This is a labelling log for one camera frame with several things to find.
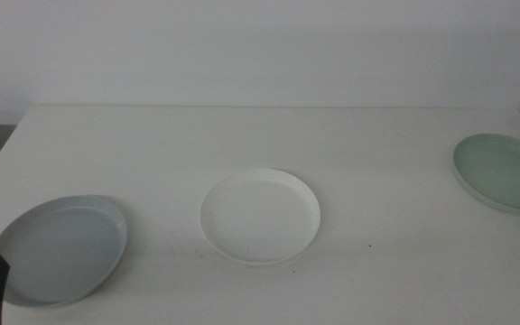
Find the green shallow bowl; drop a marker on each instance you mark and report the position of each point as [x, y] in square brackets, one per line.
[504, 173]

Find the white shallow bowl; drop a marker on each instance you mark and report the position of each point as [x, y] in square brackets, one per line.
[260, 216]

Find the grey shallow bowl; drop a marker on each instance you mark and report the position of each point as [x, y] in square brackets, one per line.
[63, 253]

